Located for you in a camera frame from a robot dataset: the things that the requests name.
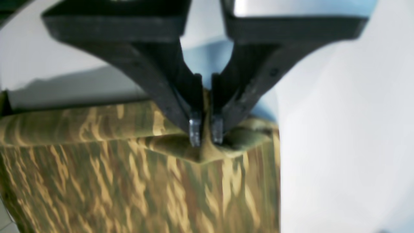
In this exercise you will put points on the camouflage T-shirt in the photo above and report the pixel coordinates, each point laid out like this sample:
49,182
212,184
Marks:
126,169

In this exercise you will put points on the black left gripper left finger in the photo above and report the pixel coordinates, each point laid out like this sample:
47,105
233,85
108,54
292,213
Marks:
141,38

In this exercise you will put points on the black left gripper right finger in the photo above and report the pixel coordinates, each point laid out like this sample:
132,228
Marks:
269,38

